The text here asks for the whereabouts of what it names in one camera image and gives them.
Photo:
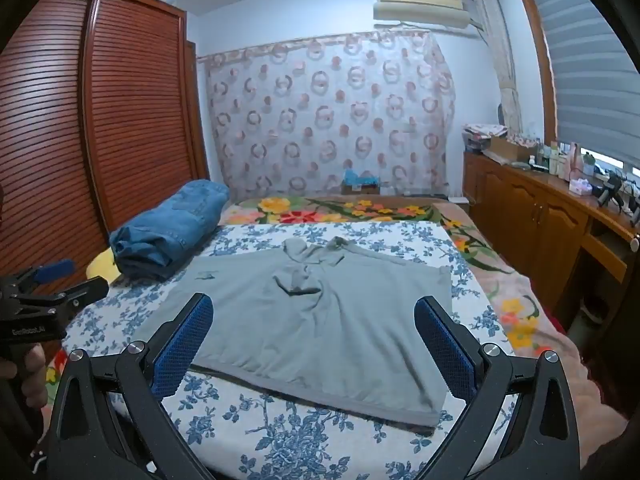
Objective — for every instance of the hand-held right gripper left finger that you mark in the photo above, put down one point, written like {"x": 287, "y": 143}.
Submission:
{"x": 182, "y": 350}

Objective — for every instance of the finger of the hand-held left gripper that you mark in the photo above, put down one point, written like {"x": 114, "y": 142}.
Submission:
{"x": 55, "y": 269}
{"x": 85, "y": 290}

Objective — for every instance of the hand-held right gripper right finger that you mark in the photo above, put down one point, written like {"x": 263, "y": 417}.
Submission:
{"x": 450, "y": 350}

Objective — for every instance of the grey pants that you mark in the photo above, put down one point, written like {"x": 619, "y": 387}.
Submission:
{"x": 300, "y": 330}

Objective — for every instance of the person's left hand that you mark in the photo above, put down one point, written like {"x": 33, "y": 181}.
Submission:
{"x": 27, "y": 367}

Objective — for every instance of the yellow plush toy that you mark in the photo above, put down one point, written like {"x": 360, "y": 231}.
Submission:
{"x": 100, "y": 265}

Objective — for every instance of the folded blue jeans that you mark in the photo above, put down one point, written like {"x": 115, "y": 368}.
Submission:
{"x": 175, "y": 225}

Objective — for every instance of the blue floral bed sheet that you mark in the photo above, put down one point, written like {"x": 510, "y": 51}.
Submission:
{"x": 280, "y": 440}

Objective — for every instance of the small white flat box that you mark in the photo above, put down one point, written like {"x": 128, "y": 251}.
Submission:
{"x": 457, "y": 200}

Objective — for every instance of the wooden cabinet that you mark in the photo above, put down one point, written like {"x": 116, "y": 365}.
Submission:
{"x": 520, "y": 210}

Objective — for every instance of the colourful flower blanket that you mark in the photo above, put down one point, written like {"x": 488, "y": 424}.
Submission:
{"x": 350, "y": 210}

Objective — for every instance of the cardboard box with blue bag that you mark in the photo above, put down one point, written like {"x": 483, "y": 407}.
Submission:
{"x": 357, "y": 180}

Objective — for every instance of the pink tissue box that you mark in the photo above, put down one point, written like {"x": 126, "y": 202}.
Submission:
{"x": 580, "y": 186}

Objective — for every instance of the stack of printed papers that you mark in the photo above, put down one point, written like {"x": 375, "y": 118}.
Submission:
{"x": 480, "y": 135}

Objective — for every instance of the group of toiletry bottles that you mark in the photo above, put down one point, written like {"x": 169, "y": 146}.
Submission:
{"x": 565, "y": 160}

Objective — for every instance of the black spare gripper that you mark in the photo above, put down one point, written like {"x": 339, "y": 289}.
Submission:
{"x": 634, "y": 207}
{"x": 610, "y": 191}

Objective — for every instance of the circle print sheer curtain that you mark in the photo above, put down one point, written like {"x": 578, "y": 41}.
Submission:
{"x": 325, "y": 110}

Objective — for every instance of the beige lace curtain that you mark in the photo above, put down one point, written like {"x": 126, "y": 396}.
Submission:
{"x": 505, "y": 75}

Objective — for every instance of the grey window blind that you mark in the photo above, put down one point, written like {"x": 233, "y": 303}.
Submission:
{"x": 585, "y": 70}

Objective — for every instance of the white air conditioner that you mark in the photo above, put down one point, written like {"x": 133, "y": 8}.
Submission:
{"x": 420, "y": 2}

